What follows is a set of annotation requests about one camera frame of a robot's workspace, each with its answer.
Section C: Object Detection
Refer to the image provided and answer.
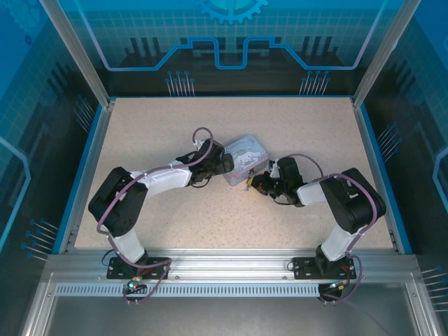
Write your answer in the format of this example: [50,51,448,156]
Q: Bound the pastel cartoon tin box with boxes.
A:
[220,136,270,186]

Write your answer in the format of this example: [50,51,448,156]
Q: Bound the grey metal shelf panel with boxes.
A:
[45,295,421,336]

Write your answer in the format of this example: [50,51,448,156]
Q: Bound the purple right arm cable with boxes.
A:
[278,153,381,306]

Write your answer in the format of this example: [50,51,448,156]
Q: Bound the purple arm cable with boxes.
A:
[97,126,215,306]
[278,153,381,306]

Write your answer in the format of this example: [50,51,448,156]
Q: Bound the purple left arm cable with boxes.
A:
[97,126,215,306]

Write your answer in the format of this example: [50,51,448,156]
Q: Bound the aluminium mounting rail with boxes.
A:
[47,248,417,281]

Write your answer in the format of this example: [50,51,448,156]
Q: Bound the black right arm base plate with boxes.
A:
[292,256,355,280]

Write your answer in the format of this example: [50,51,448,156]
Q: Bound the aluminium side rail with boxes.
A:
[59,99,116,255]
[351,97,414,253]

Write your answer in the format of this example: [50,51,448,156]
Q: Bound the slotted grey cable duct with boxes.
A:
[55,283,328,295]

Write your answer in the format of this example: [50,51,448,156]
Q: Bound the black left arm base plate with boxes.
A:
[106,256,172,280]

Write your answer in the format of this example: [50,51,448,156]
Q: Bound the aluminium frame post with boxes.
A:
[38,0,116,108]
[351,0,421,108]

